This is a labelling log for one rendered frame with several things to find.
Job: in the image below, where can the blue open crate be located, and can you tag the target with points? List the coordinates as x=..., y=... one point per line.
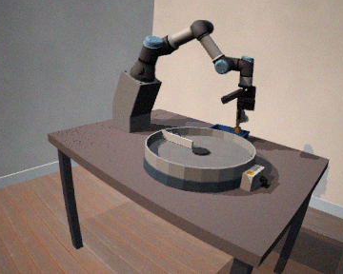
x=243, y=133

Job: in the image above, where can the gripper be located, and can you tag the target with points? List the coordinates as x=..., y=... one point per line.
x=247, y=102

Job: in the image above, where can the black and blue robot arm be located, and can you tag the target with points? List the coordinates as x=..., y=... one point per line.
x=153, y=46

